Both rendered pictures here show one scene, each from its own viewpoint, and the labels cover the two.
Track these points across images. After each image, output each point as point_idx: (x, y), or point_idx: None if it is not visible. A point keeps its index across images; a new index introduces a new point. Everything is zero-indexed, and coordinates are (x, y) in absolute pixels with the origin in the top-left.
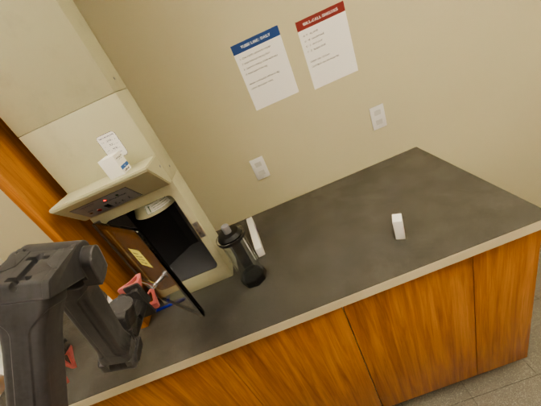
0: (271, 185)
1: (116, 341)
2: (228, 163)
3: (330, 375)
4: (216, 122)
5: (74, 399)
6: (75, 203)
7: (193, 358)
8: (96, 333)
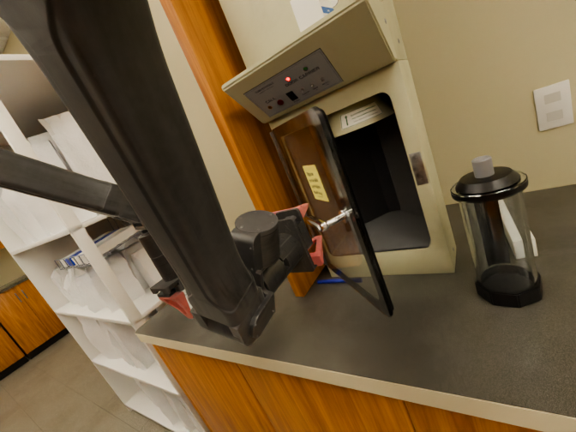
0: (567, 145)
1: (209, 269)
2: (487, 93)
3: None
4: (490, 11)
5: (206, 341)
6: (249, 75)
7: (354, 377)
8: (155, 219)
